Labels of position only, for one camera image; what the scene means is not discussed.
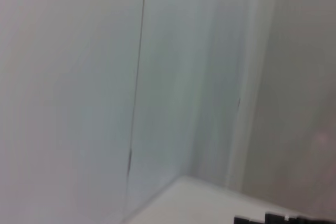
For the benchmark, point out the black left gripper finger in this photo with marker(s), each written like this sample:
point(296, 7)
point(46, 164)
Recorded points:
point(242, 220)
point(294, 220)

